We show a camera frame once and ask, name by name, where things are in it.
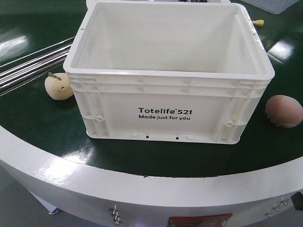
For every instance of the white plastic Totelife crate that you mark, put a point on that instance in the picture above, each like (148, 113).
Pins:
(168, 71)

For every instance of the cream toy with green leaf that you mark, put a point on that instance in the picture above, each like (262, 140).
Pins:
(58, 86)

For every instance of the brown round toy ball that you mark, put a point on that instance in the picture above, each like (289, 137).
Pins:
(284, 111)

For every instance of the red warning label plate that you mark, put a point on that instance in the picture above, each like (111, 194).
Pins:
(200, 221)

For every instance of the white curved conveyor rim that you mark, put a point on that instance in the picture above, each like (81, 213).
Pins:
(92, 193)

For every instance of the small yellow toy piece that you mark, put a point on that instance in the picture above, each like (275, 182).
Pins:
(258, 22)

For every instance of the steel guide rails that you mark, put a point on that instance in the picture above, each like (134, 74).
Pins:
(27, 68)

